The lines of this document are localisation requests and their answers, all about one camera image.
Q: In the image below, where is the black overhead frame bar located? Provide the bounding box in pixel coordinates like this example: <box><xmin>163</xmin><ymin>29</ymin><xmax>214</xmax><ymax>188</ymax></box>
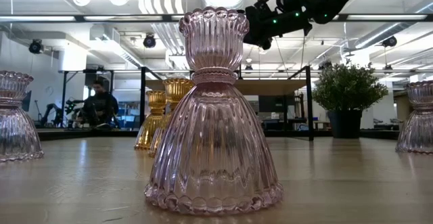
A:
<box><xmin>0</xmin><ymin>13</ymin><xmax>433</xmax><ymax>23</ymax></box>

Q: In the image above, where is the wooden shelf with black frame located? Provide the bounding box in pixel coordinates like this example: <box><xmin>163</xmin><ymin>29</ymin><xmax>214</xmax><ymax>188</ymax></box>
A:
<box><xmin>139</xmin><ymin>65</ymin><xmax>315</xmax><ymax>142</ymax></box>

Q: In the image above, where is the black ceiling spotlight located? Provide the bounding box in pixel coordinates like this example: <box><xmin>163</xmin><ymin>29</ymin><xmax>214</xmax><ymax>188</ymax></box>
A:
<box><xmin>142</xmin><ymin>33</ymin><xmax>157</xmax><ymax>49</ymax></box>
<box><xmin>381</xmin><ymin>35</ymin><xmax>398</xmax><ymax>48</ymax></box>
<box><xmin>28</xmin><ymin>39</ymin><xmax>44</xmax><ymax>55</ymax></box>

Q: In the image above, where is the dark computer monitor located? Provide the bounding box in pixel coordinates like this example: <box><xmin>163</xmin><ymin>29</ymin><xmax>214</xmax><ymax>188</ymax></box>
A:
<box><xmin>22</xmin><ymin>90</ymin><xmax>33</xmax><ymax>112</ymax></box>

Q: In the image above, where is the light wooden cabinet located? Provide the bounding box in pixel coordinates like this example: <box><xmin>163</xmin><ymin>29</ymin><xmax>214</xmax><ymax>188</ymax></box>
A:
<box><xmin>393</xmin><ymin>90</ymin><xmax>412</xmax><ymax>132</ymax></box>

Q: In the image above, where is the amber ribbed glass candle holder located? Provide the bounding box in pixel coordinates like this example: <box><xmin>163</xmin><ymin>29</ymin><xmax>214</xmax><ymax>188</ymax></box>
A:
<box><xmin>134</xmin><ymin>89</ymin><xmax>167</xmax><ymax>151</ymax></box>
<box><xmin>147</xmin><ymin>77</ymin><xmax>196</xmax><ymax>158</ymax></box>

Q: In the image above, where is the green potted plant black pot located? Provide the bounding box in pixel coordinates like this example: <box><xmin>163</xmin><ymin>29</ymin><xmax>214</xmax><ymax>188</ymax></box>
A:
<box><xmin>311</xmin><ymin>61</ymin><xmax>389</xmax><ymax>139</ymax></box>

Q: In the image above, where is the pink ribbed glass candle holder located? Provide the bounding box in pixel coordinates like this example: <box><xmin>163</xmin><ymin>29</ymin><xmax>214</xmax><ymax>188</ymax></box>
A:
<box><xmin>394</xmin><ymin>80</ymin><xmax>433</xmax><ymax>155</ymax></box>
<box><xmin>0</xmin><ymin>70</ymin><xmax>45</xmax><ymax>162</ymax></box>
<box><xmin>143</xmin><ymin>6</ymin><xmax>284</xmax><ymax>216</ymax></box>

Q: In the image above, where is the person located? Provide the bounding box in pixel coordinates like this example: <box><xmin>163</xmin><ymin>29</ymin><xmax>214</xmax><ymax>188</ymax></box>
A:
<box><xmin>76</xmin><ymin>80</ymin><xmax>120</xmax><ymax>130</ymax></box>

